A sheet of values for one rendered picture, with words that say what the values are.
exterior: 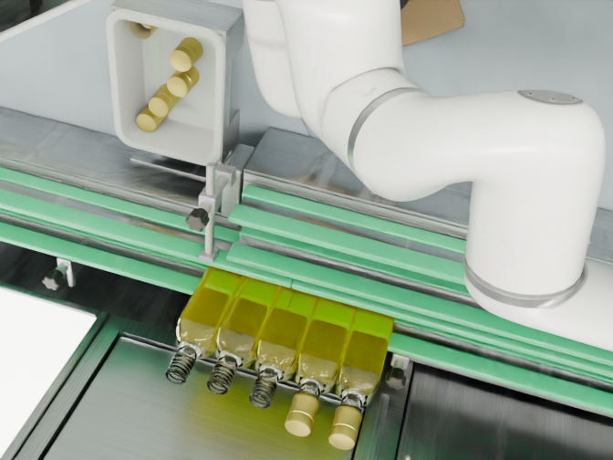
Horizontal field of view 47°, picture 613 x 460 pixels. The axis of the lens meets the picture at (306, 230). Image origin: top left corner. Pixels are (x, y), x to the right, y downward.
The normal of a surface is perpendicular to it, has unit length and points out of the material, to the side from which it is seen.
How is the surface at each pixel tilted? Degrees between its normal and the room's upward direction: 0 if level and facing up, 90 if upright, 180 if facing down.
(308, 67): 25
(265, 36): 18
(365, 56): 35
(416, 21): 0
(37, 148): 90
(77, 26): 0
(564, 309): 64
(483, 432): 89
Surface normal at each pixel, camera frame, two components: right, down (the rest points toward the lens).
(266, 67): -0.64, 0.53
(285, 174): 0.11, -0.74
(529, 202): -0.34, 0.60
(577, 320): -0.34, -0.34
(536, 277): -0.12, 0.58
